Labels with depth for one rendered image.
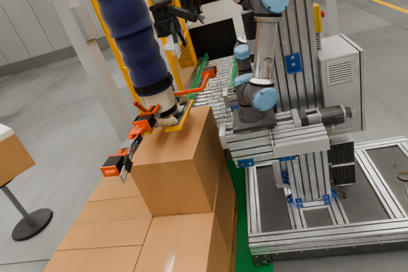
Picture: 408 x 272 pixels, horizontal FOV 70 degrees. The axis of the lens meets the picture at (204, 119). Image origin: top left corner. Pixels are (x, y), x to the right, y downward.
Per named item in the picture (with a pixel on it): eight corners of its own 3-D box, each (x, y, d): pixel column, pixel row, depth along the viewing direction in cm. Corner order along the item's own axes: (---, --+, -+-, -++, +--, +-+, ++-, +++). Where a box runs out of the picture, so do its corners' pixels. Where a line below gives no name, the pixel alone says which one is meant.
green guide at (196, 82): (202, 59, 438) (200, 53, 434) (209, 57, 436) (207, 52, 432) (180, 110, 302) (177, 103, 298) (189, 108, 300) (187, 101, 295)
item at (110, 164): (113, 164, 129) (108, 155, 127) (127, 163, 127) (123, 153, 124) (104, 177, 122) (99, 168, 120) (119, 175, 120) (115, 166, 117)
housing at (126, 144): (127, 147, 139) (123, 139, 137) (139, 146, 137) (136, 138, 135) (121, 156, 134) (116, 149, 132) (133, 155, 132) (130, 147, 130)
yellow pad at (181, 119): (180, 104, 192) (178, 97, 190) (194, 101, 189) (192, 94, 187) (165, 132, 164) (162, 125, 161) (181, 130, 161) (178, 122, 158)
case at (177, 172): (176, 156, 233) (159, 113, 215) (224, 150, 221) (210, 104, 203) (151, 215, 183) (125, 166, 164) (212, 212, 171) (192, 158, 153)
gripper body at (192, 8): (195, 17, 186) (189, -3, 180) (186, 18, 192) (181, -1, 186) (203, 13, 190) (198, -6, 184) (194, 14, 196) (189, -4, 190)
